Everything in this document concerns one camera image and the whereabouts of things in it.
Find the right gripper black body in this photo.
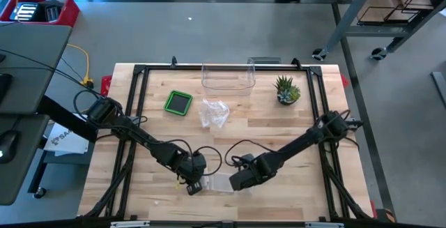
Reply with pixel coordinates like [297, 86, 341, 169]
[228, 153, 279, 192]

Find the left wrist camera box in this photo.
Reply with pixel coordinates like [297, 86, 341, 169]
[186, 181, 204, 197]

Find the black desk leg with caster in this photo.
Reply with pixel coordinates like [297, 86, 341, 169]
[27, 149, 49, 199]

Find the white printed paper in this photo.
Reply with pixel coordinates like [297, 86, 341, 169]
[43, 114, 93, 157]

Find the grey metal cart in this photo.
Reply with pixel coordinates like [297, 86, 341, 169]
[311, 0, 446, 62]

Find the black diagonal strut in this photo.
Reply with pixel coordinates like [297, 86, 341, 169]
[36, 94, 100, 144]

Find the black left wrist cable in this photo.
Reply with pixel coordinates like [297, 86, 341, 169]
[163, 139, 223, 177]

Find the silver slotted appliance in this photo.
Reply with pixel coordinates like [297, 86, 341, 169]
[9, 1, 39, 22]

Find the white elastic bandage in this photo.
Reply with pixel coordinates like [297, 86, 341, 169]
[200, 168, 236, 194]

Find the black wire rack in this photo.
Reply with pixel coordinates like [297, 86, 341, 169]
[355, 0, 446, 26]

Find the black computer mouse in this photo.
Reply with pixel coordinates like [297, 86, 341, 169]
[0, 129, 20, 165]

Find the grey metal bar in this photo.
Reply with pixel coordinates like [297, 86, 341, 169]
[430, 70, 446, 109]

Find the potted succulent plant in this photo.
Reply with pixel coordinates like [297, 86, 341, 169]
[273, 74, 302, 106]

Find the red plastic crate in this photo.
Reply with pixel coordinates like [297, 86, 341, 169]
[0, 0, 81, 29]

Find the grey desk top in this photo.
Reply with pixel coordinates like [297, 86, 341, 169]
[0, 114, 51, 206]
[0, 22, 73, 116]

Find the black toaster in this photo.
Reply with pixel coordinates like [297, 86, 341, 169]
[36, 0, 66, 23]

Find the yellow floor cable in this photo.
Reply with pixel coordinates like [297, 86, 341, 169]
[66, 43, 95, 89]

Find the black desk cable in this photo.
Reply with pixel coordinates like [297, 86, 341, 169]
[0, 48, 105, 98]

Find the green container lid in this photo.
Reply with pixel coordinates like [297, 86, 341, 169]
[163, 89, 194, 116]

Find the silver metal bracket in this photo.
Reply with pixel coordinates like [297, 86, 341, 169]
[305, 221, 344, 228]
[110, 220, 151, 228]

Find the clear plastic bag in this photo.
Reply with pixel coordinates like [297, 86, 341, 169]
[199, 98, 231, 129]

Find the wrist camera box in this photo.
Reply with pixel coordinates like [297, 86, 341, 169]
[186, 181, 204, 197]
[239, 153, 256, 167]

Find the black left base cable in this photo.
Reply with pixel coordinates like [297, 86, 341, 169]
[72, 89, 100, 114]

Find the clear plastic bin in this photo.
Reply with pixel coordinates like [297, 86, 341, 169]
[201, 57, 256, 97]

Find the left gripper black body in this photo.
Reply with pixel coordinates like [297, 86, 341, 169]
[177, 151, 208, 183]

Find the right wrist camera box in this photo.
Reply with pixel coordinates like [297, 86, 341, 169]
[239, 153, 256, 167]

